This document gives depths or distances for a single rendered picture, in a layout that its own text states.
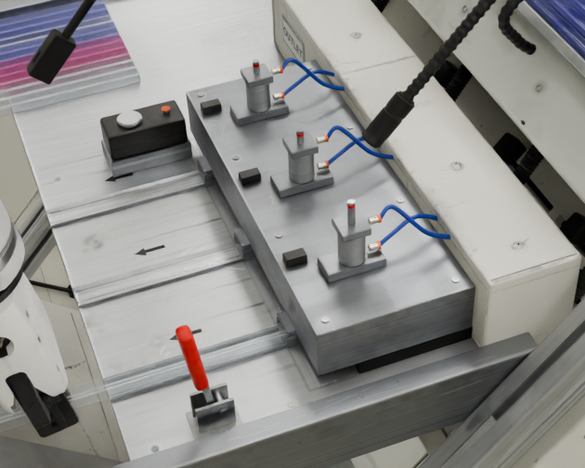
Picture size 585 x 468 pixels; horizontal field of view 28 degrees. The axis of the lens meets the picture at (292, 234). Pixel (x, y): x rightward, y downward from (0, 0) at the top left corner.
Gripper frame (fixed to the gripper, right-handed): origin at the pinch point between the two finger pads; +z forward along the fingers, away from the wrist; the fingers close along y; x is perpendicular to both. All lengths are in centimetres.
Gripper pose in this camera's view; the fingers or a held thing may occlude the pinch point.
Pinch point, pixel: (47, 402)
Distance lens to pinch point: 93.3
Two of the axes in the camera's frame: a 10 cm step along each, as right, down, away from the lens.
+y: -3.5, -6.3, 6.9
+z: 2.0, 6.7, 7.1
